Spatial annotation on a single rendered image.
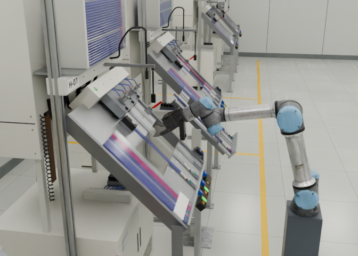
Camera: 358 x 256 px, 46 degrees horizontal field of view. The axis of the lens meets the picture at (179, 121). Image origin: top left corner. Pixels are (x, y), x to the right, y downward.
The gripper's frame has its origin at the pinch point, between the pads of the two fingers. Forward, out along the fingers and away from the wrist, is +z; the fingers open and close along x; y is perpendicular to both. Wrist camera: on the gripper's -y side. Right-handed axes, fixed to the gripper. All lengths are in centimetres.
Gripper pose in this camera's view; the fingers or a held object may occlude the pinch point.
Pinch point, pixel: (156, 135)
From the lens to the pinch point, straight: 227.1
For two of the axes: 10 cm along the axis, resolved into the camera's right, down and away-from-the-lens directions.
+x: -1.7, 3.3, -9.3
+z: -8.3, 4.5, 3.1
